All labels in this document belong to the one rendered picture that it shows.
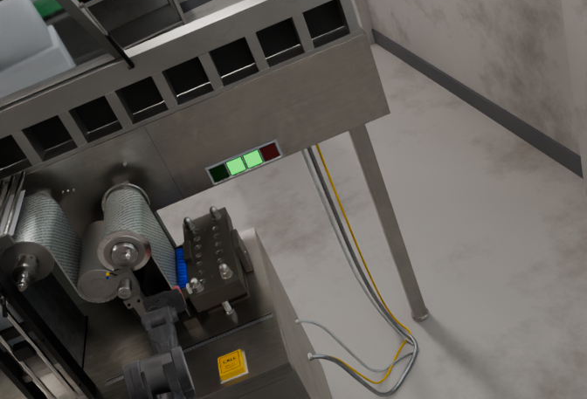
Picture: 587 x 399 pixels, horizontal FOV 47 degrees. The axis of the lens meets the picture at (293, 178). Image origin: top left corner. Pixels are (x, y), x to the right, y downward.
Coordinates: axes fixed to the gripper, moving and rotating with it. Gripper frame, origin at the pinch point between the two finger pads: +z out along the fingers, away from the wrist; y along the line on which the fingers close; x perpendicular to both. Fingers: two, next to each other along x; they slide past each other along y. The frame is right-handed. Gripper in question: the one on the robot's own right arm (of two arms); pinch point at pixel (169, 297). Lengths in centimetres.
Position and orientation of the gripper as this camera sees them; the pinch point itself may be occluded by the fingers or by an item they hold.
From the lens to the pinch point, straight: 197.5
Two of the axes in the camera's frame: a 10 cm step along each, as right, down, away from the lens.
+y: 9.3, -3.6, -0.1
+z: -0.2, -0.8, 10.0
